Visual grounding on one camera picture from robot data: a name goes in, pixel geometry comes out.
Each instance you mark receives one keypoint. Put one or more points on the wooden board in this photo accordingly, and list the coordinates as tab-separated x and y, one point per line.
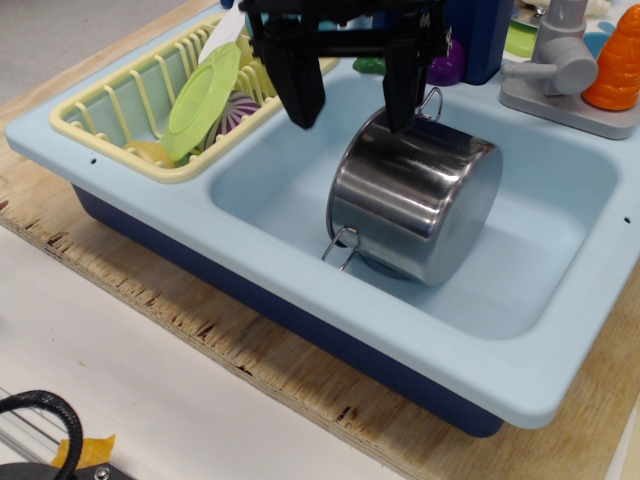
194	385

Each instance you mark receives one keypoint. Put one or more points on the stainless steel pot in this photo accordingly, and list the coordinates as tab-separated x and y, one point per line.
413	204

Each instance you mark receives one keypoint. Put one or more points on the purple white striped ball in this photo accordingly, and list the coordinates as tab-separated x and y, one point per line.
238	106

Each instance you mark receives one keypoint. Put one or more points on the yellow tape piece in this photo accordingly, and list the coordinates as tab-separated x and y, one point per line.
95	451

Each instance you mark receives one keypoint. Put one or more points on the grey toy faucet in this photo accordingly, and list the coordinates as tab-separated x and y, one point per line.
551	84

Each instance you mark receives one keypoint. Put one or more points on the white plastic utensil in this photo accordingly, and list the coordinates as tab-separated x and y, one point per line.
227	30

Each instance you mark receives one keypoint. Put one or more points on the pale yellow dish rack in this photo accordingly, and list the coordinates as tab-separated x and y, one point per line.
133	103

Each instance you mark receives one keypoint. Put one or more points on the purple toy eggplant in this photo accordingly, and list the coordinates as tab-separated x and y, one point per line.
443	71

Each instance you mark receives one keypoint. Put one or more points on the light blue toy sink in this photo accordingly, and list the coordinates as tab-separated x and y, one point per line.
502	339

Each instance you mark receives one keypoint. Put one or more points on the yellow plastic dish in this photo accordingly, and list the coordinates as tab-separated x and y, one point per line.
151	152

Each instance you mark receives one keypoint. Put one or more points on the green plastic dish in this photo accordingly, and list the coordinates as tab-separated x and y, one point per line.
520	40

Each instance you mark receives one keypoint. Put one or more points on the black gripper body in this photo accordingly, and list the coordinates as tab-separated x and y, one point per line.
348	28

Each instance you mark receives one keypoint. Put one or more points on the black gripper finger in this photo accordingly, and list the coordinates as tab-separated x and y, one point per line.
407	62
294	70

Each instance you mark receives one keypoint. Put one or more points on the orange toy carrot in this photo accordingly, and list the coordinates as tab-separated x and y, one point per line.
616	87

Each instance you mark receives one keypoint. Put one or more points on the green plastic plate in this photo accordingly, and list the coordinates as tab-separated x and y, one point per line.
201	101

